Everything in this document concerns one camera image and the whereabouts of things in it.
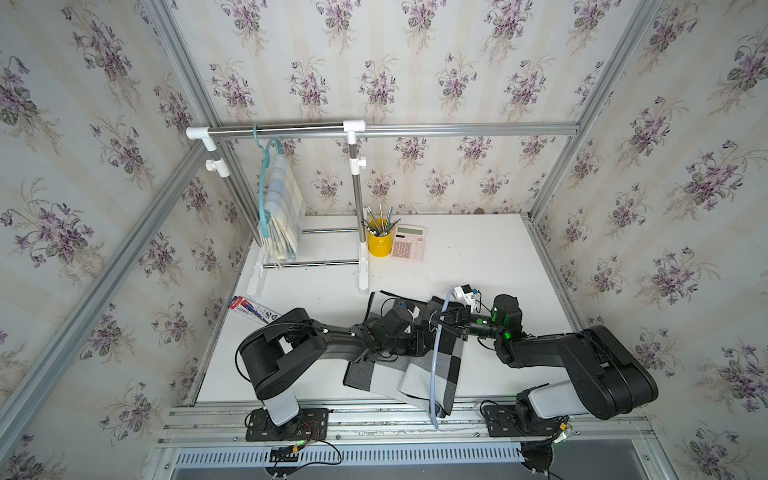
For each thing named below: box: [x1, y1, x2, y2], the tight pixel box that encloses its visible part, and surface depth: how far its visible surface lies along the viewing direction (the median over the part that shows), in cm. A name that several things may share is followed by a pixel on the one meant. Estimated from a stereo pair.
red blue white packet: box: [229, 295, 282, 324], surface depth 95 cm
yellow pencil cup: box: [367, 232, 393, 257], surface depth 107 cm
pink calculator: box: [390, 224, 426, 263], surface depth 110 cm
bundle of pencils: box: [361, 203, 401, 237], surface depth 106 cm
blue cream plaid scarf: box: [265, 153, 307, 268], surface depth 86 cm
